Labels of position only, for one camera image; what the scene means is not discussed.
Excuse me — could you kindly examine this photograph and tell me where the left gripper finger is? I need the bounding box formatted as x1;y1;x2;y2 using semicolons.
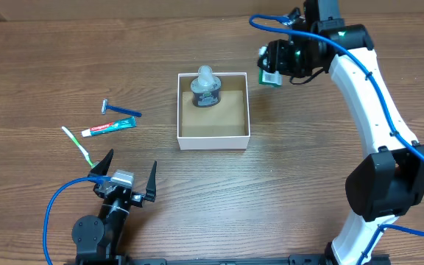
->
88;149;114;176
145;161;158;202

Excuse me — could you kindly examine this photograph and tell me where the green white toothbrush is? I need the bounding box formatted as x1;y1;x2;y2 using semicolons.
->
61;126;94;168

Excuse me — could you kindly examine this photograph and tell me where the green white soap bar package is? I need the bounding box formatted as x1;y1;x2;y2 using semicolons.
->
258;69;283;88

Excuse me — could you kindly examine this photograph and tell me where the green red toothpaste tube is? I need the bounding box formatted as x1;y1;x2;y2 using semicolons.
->
81;116;137;137

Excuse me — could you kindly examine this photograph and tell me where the dark blue pump bottle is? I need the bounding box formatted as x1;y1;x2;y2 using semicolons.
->
191;66;222;107

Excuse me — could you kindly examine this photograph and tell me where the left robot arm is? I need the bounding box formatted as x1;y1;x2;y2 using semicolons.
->
71;150;158;264

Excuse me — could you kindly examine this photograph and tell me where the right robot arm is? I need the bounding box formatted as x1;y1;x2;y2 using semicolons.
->
257;1;424;264

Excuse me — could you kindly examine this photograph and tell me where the blue disposable razor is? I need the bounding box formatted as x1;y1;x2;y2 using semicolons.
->
101;99;142;117

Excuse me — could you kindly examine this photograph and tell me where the white cardboard box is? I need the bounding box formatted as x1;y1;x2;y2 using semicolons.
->
177;72;251;150

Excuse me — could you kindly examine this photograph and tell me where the left blue cable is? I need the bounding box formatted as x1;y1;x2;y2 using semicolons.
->
42;175;112;265

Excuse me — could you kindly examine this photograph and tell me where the blue cable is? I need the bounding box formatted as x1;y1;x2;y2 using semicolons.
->
248;13;424;265
42;175;112;265

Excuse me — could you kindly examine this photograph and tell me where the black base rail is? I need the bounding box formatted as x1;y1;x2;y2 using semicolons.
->
64;253;392;265

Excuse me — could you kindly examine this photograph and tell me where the right blue cable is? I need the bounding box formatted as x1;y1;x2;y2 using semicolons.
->
248;13;424;265

